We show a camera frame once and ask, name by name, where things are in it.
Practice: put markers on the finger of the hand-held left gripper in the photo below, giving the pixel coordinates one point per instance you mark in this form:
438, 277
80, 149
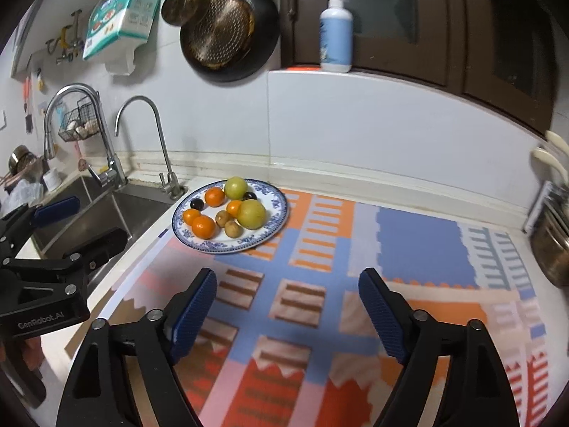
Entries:
106, 242
58, 211

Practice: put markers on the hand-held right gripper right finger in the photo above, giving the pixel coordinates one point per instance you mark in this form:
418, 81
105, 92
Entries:
382, 316

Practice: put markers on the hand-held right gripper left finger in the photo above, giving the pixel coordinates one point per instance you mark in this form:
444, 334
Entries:
195, 311

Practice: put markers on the blue patterned white plate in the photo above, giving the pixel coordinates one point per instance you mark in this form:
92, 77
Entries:
209, 244

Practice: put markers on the small mandarin orange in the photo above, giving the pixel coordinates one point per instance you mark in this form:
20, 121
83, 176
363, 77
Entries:
191, 216
234, 207

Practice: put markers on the brown kiwi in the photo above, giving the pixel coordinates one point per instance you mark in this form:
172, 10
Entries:
222, 218
232, 228

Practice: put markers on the dark plum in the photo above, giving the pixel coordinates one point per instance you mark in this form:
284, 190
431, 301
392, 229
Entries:
197, 204
250, 196

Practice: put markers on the large yellow-green pear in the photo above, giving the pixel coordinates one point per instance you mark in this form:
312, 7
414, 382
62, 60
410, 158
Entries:
251, 214

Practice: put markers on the green apple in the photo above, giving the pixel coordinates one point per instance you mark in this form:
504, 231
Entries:
235, 187

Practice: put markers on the steel sink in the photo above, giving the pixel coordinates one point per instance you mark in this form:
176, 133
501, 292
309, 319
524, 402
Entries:
111, 213

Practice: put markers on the white cup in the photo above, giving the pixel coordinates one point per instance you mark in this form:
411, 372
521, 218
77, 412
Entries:
51, 180

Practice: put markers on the colourful patterned mat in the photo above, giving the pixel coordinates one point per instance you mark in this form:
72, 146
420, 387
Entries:
418, 249

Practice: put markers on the pull-down steel faucet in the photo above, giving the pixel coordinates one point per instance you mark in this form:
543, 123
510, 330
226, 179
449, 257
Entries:
102, 138

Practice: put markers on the gooseneck steel faucet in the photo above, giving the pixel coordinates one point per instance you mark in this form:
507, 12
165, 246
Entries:
158, 129

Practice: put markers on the steel pot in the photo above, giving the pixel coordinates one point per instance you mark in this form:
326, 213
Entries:
551, 249

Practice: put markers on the white knife rack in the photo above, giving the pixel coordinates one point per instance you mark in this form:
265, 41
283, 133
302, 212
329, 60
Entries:
538, 207

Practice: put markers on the green tissue packet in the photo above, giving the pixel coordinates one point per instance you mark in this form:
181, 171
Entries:
124, 13

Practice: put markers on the small brass pot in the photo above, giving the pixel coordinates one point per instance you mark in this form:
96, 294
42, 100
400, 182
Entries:
182, 6

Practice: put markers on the black frying pan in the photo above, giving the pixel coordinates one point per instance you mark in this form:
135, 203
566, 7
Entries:
262, 35

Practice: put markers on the blue soap bottle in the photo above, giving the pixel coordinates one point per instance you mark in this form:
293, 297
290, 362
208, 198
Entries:
336, 35

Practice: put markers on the dark wooden cabinet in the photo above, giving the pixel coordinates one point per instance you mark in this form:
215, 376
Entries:
466, 22

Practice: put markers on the yellow wall hooks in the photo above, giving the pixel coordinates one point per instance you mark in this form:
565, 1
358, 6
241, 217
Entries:
66, 42

